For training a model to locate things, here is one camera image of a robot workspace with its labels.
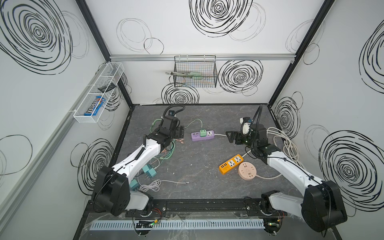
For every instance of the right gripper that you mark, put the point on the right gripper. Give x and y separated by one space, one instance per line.
236 137

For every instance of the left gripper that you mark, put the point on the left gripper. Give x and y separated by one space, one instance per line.
180 132

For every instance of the purple power strip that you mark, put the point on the purple power strip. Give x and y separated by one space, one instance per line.
196 136

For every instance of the light green charger plug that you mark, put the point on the light green charger plug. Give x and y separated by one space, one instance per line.
203 133

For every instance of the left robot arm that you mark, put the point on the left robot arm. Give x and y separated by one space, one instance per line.
112 191

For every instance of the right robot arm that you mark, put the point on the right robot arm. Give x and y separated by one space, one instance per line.
321 205

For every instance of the teal charger plug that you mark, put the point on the teal charger plug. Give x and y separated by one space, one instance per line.
149 171
134 185

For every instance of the teal charger plug front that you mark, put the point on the teal charger plug front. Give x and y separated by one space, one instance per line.
134 185

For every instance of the orange power strip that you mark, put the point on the orange power strip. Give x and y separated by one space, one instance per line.
230 164

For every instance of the round pink power strip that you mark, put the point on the round pink power strip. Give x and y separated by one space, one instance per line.
247 171

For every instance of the green tongs in basket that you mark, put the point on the green tongs in basket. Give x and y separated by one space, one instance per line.
190 75

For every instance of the black remote control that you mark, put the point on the black remote control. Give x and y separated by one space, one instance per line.
107 88

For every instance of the blue candy packet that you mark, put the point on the blue candy packet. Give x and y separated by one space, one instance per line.
93 109

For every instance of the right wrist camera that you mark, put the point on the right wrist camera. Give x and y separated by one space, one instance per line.
245 125

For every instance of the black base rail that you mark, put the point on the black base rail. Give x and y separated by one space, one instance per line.
161 208

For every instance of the black wire basket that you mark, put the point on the black wire basket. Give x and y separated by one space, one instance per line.
197 71

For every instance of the white wire shelf basket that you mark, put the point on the white wire shelf basket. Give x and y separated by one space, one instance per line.
107 73

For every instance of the grey slotted cable duct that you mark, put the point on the grey slotted cable duct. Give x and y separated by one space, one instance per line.
212 224

